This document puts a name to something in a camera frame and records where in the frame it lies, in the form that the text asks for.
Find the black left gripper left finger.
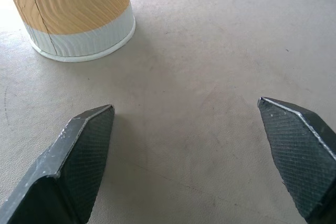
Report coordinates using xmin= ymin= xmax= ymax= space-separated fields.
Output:
xmin=0 ymin=104 xmax=116 ymax=224

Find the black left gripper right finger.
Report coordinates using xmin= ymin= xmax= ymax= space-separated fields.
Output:
xmin=257 ymin=97 xmax=336 ymax=224

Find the wood-print paper cup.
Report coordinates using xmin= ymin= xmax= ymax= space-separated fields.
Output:
xmin=0 ymin=0 xmax=137 ymax=63

